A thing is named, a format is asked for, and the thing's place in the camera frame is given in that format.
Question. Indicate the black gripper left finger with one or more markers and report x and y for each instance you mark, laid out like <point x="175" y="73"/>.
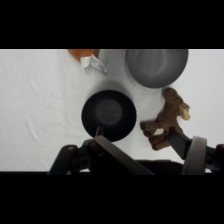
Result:
<point x="113" y="153"/>

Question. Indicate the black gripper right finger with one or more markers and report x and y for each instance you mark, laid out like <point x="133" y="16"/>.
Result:
<point x="196" y="156"/>

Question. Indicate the black bowl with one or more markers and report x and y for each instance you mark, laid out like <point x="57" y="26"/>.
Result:
<point x="109" y="113"/>

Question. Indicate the gray bowl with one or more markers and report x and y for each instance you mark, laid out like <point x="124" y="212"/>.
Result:
<point x="156" y="66"/>

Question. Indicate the brown plush moose toy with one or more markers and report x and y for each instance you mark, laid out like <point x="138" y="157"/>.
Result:
<point x="166" y="120"/>

